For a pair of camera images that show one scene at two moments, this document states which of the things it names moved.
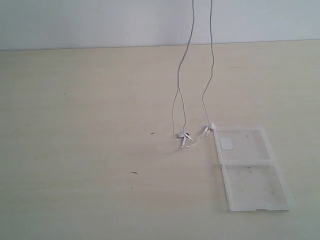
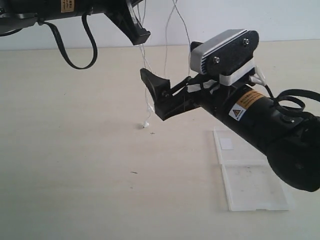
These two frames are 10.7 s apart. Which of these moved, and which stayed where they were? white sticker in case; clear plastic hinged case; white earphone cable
Moved: white earphone cable
Stayed: clear plastic hinged case; white sticker in case
